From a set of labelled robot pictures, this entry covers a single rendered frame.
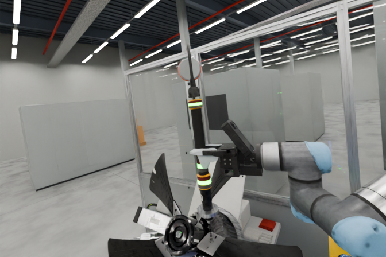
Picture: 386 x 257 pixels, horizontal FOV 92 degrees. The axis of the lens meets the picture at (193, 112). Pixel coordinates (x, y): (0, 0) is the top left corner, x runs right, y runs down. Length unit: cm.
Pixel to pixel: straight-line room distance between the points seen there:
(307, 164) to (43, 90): 1249
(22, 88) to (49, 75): 135
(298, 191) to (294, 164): 7
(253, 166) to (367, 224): 24
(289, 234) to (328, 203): 101
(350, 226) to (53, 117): 577
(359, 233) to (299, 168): 16
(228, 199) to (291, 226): 58
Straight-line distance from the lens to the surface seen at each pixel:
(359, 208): 49
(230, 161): 56
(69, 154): 597
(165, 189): 87
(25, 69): 1277
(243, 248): 73
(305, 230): 146
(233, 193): 98
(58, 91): 1272
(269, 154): 53
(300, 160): 53
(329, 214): 49
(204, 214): 65
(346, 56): 120
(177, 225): 75
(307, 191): 55
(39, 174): 595
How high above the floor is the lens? 165
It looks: 3 degrees down
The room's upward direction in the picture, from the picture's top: 7 degrees counter-clockwise
